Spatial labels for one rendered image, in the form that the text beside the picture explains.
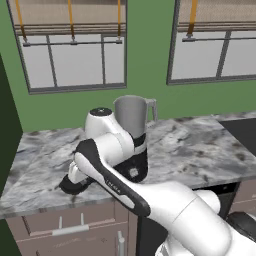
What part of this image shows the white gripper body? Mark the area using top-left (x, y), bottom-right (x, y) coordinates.
top-left (67, 162), bottom-right (91, 185)

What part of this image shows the black blender base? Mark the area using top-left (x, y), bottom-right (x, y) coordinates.
top-left (114, 132), bottom-right (150, 184)

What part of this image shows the brown drawer front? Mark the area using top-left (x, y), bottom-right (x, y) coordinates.
top-left (229, 178), bottom-right (256, 216)
top-left (5, 199), bottom-right (130, 242)

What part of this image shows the brown cupboard door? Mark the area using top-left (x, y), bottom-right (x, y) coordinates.
top-left (14, 221), bottom-right (130, 256)

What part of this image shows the grey framed window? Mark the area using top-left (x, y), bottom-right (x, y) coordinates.
top-left (166, 0), bottom-right (256, 86)
top-left (6, 0), bottom-right (129, 96)

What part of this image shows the black dishwasher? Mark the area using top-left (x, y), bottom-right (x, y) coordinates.
top-left (135, 181), bottom-right (242, 256)

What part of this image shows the beige roller blind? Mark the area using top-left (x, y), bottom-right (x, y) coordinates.
top-left (177, 0), bottom-right (256, 43)
top-left (9, 0), bottom-right (127, 47)

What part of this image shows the black hob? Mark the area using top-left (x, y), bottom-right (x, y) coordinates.
top-left (217, 117), bottom-right (256, 158)

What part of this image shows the silver drawer handle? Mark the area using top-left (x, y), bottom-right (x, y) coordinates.
top-left (51, 212), bottom-right (91, 237)

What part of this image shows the silver cupboard door handle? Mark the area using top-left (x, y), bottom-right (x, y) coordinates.
top-left (116, 230), bottom-right (126, 256)

